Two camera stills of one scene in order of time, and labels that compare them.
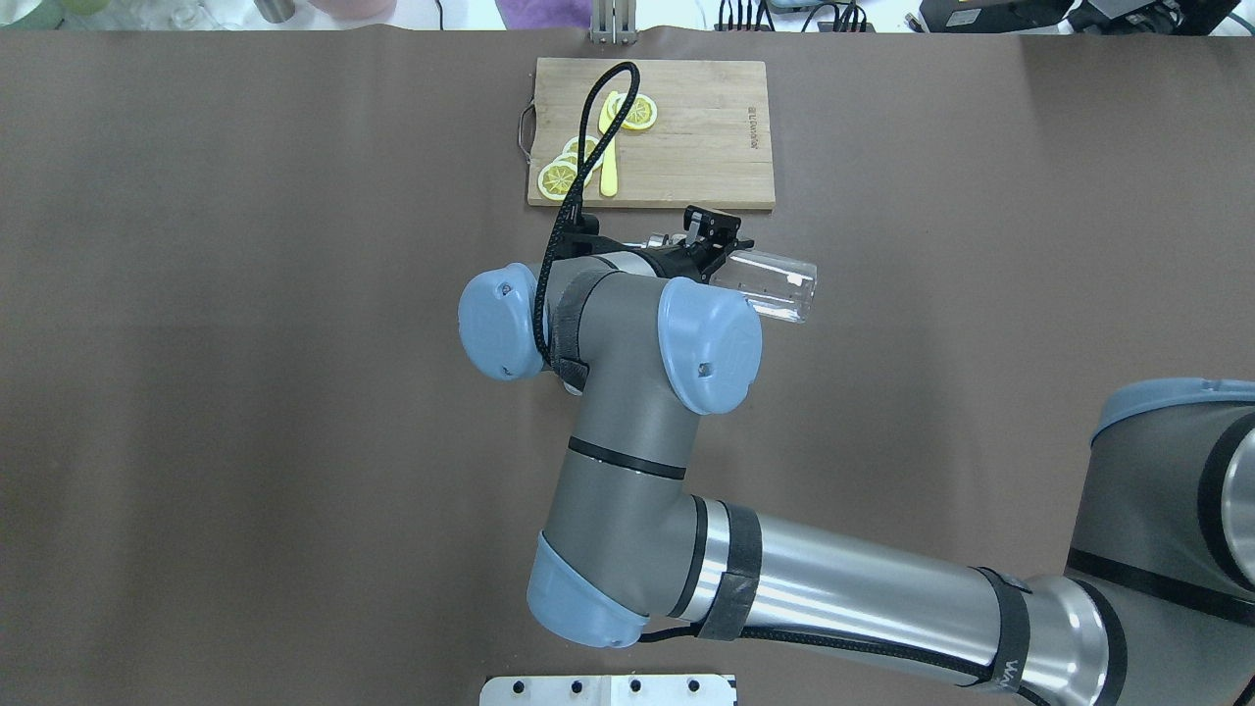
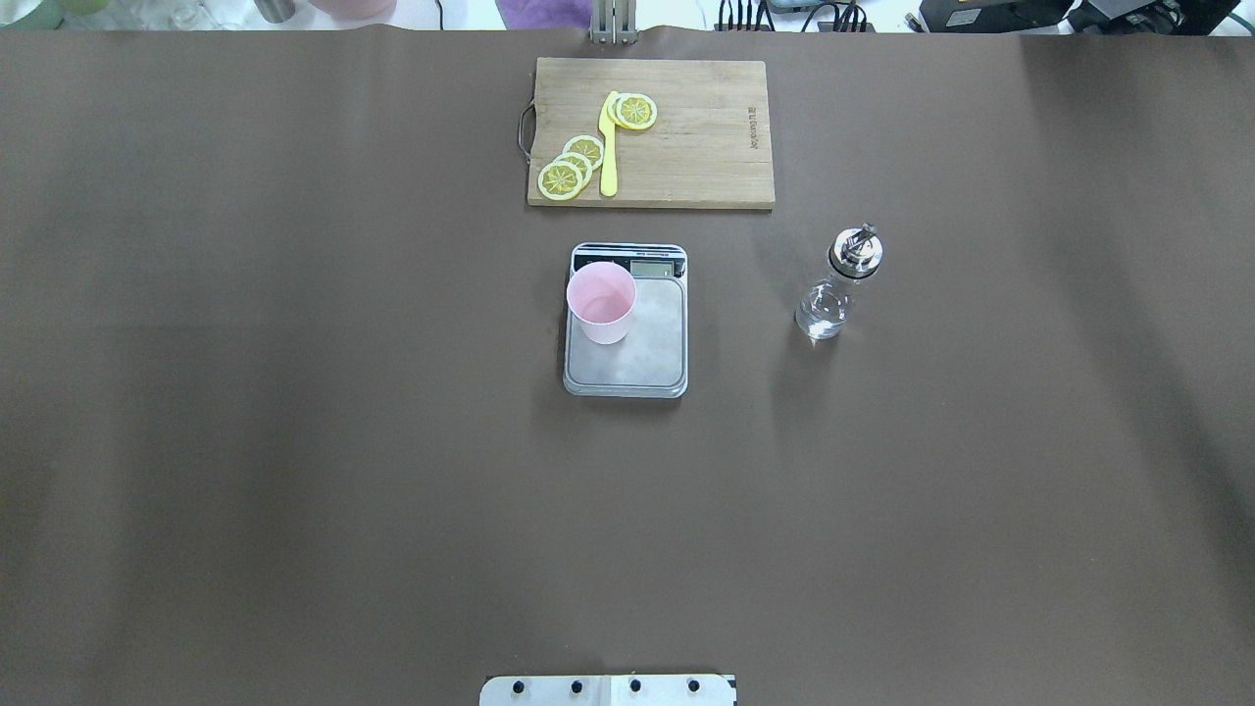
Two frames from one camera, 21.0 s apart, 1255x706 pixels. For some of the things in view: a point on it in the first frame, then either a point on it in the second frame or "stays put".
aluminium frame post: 613,22 stays put
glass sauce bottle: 778,286 -> 854,254
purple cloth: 521,15 stays put
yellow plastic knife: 609,156 stays put
